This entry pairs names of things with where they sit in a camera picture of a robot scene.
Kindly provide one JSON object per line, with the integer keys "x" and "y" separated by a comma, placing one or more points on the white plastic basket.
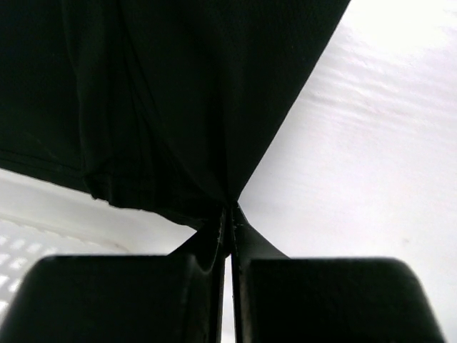
{"x": 40, "y": 219}

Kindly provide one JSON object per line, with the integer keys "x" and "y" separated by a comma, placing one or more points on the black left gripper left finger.
{"x": 124, "y": 298}

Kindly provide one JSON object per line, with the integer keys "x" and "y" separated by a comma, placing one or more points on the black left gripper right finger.
{"x": 281, "y": 299}

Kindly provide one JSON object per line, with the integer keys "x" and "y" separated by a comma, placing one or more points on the black t-shirt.
{"x": 163, "y": 106}

